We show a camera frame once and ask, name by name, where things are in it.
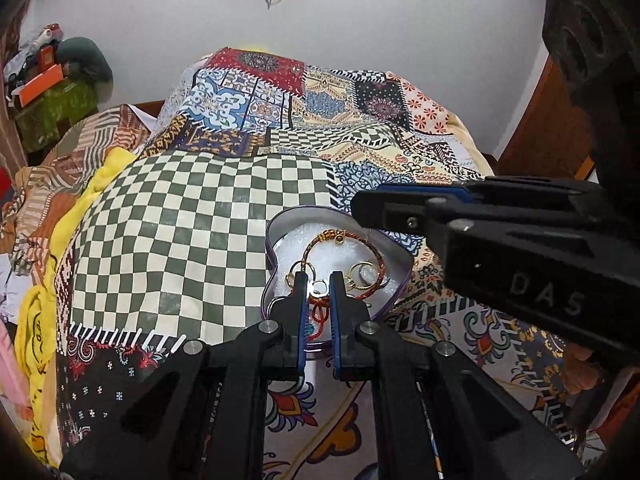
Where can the purple heart-shaped tin box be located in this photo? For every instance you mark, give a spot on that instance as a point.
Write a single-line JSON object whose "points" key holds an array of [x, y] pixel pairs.
{"points": [[320, 241]]}

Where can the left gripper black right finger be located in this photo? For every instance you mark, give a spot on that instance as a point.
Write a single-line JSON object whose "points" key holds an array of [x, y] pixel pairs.
{"points": [[436, 413]]}

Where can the dark green cushion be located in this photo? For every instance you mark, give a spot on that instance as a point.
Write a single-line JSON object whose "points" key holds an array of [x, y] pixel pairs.
{"points": [[81, 57]]}

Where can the brown striped patchwork cloth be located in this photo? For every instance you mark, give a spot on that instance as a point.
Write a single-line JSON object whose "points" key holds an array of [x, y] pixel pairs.
{"points": [[44, 193]]}

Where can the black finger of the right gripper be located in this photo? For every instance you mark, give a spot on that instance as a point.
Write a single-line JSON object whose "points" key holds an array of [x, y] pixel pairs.
{"points": [[410, 210], [566, 196]]}

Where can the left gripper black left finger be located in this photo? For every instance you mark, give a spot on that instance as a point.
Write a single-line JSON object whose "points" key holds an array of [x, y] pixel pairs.
{"points": [[202, 413]]}

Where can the yellow blanket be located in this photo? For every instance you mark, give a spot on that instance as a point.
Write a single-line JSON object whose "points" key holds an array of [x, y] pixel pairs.
{"points": [[35, 340]]}

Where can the brown wooden wardrobe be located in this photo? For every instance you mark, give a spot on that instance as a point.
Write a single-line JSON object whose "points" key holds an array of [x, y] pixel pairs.
{"points": [[552, 138]]}

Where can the orange shoe box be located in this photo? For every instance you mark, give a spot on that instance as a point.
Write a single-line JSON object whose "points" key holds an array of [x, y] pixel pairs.
{"points": [[25, 94]]}

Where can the green patterned box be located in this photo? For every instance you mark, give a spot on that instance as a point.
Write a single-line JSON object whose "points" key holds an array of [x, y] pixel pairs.
{"points": [[44, 121]]}

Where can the colourful patchwork bedspread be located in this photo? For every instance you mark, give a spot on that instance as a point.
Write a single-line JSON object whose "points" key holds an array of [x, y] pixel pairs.
{"points": [[176, 246]]}

